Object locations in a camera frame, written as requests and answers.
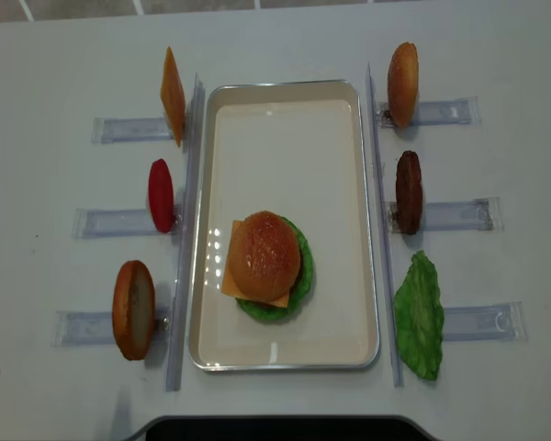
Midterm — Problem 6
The bun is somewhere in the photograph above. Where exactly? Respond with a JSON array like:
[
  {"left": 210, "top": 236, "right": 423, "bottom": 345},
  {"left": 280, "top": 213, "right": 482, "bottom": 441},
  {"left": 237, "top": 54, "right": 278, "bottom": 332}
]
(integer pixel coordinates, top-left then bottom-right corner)
[{"left": 227, "top": 209, "right": 302, "bottom": 303}]

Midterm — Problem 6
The lettuce on burger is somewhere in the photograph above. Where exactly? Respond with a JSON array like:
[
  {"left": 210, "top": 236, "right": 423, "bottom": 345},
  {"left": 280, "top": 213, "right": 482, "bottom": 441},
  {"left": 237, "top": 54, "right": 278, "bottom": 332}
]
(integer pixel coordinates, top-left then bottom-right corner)
[{"left": 236, "top": 216, "right": 315, "bottom": 323}]

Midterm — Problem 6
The cheese slice on burger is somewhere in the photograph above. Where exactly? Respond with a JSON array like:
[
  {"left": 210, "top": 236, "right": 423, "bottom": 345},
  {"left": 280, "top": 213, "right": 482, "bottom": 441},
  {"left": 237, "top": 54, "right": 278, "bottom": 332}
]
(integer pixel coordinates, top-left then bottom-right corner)
[{"left": 220, "top": 220, "right": 291, "bottom": 309}]

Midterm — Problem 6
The red tomato slice left rack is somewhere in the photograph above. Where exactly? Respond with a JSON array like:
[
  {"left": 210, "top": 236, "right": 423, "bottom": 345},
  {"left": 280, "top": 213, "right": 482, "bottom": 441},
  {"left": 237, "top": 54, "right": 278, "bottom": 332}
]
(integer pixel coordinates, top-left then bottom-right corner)
[{"left": 148, "top": 159, "right": 174, "bottom": 233}]

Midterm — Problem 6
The brown meat patty right rack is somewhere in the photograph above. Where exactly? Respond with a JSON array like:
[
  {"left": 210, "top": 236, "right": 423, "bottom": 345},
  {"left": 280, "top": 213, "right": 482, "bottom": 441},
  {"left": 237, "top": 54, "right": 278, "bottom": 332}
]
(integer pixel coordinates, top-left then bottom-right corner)
[{"left": 396, "top": 151, "right": 423, "bottom": 235}]

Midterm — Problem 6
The green lettuce leaf right rack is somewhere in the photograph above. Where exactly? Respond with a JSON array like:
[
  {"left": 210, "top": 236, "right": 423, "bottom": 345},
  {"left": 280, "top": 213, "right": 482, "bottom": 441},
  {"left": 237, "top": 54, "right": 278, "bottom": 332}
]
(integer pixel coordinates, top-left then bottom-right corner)
[{"left": 394, "top": 251, "right": 444, "bottom": 381}]

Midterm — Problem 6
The orange cheese slice left rack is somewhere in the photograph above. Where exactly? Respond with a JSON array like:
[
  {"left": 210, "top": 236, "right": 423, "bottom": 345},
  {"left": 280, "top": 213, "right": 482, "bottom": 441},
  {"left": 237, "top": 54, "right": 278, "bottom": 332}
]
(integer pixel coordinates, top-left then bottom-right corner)
[{"left": 160, "top": 47, "right": 186, "bottom": 146}]

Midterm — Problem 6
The metal serving tray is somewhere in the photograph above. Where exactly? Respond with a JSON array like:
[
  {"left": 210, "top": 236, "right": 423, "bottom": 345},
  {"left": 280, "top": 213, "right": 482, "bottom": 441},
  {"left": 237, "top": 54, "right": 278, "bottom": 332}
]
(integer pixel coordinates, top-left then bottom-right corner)
[{"left": 188, "top": 80, "right": 379, "bottom": 371}]

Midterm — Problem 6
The bottom bun left rack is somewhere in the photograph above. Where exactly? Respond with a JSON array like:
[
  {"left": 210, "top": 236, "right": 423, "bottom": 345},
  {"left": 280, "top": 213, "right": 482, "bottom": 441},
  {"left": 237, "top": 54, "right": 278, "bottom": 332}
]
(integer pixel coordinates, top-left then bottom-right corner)
[{"left": 112, "top": 260, "right": 155, "bottom": 361}]

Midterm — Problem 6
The clear pusher track left middle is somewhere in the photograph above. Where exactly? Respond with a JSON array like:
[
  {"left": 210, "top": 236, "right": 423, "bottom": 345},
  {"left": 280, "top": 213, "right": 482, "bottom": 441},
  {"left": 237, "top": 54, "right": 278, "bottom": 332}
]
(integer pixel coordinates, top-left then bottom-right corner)
[{"left": 72, "top": 209, "right": 160, "bottom": 239}]

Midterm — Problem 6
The clear pusher track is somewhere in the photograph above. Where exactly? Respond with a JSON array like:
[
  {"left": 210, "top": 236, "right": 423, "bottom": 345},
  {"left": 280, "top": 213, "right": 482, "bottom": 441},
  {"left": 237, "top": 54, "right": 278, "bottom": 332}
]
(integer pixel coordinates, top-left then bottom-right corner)
[
  {"left": 91, "top": 117, "right": 174, "bottom": 144},
  {"left": 72, "top": 209, "right": 160, "bottom": 239},
  {"left": 388, "top": 196, "right": 501, "bottom": 233},
  {"left": 51, "top": 309, "right": 171, "bottom": 347},
  {"left": 374, "top": 96, "right": 481, "bottom": 129},
  {"left": 444, "top": 301, "right": 527, "bottom": 342}
]

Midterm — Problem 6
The clear pusher track left far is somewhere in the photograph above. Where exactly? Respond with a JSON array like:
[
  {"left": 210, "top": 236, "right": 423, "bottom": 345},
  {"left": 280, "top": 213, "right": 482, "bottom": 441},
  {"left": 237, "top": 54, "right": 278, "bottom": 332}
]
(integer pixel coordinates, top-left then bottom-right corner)
[{"left": 91, "top": 117, "right": 174, "bottom": 144}]

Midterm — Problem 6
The spare top bun right rack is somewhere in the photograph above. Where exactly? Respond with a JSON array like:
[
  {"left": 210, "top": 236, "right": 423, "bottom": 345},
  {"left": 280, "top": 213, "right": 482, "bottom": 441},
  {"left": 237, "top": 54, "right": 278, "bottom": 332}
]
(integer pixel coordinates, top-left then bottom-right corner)
[{"left": 388, "top": 42, "right": 419, "bottom": 128}]

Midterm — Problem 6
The black base front edge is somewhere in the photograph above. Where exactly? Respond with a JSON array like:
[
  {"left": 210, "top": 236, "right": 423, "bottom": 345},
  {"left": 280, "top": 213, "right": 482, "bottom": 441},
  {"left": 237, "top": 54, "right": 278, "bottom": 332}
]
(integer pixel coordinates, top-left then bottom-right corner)
[{"left": 145, "top": 416, "right": 431, "bottom": 440}]

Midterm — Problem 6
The clear pusher track right middle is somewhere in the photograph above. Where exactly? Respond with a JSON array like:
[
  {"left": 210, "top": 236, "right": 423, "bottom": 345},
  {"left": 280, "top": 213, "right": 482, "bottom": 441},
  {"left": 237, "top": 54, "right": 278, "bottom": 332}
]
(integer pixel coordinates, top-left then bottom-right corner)
[{"left": 388, "top": 196, "right": 501, "bottom": 233}]

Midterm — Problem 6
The clear pusher track right far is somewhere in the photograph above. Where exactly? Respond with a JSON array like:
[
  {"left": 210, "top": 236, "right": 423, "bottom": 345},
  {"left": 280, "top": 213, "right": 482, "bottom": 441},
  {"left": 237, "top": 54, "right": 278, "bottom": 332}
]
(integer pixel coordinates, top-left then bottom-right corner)
[{"left": 374, "top": 96, "right": 481, "bottom": 129}]

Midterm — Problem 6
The clear pusher track left near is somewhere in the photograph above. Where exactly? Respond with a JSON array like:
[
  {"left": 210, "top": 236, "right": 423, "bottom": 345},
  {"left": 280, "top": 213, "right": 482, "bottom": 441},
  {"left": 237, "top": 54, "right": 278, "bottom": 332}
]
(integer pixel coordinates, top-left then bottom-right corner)
[{"left": 51, "top": 309, "right": 171, "bottom": 347}]

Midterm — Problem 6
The clear pusher track right near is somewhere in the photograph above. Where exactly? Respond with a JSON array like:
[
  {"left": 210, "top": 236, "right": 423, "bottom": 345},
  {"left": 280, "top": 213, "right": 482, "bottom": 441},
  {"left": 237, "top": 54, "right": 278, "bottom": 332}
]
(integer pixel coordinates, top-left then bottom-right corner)
[{"left": 444, "top": 301, "right": 527, "bottom": 342}]

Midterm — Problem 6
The clear long rail left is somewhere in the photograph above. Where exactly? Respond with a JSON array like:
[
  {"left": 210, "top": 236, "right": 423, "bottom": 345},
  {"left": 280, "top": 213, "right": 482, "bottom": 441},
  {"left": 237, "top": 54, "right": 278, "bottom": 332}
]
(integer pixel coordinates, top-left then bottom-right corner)
[{"left": 165, "top": 76, "right": 206, "bottom": 392}]

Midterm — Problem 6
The clear long rail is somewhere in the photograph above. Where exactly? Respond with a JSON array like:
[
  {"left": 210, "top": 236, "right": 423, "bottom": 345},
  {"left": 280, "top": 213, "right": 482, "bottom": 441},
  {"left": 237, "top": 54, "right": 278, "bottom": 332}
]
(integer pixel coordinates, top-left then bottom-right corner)
[
  {"left": 165, "top": 76, "right": 206, "bottom": 392},
  {"left": 365, "top": 62, "right": 403, "bottom": 388}
]

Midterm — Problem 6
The clear long rail right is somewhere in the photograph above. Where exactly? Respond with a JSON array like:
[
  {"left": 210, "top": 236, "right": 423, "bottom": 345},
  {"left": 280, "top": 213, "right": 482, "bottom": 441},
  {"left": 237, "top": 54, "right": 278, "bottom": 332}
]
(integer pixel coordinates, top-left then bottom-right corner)
[{"left": 365, "top": 62, "right": 403, "bottom": 388}]

